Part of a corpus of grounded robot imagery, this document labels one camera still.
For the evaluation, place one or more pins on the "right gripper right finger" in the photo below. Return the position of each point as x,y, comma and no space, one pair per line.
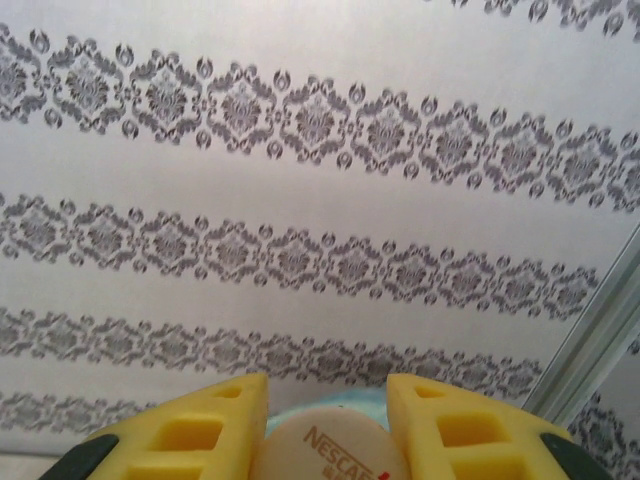
475,440

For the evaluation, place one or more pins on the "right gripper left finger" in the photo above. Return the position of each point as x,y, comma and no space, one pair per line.
175,440

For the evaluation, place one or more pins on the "brown coffee bottle cream cap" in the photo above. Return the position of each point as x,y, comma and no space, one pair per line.
330,450

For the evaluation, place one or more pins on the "aluminium corner post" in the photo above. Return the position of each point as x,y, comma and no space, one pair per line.
595,340

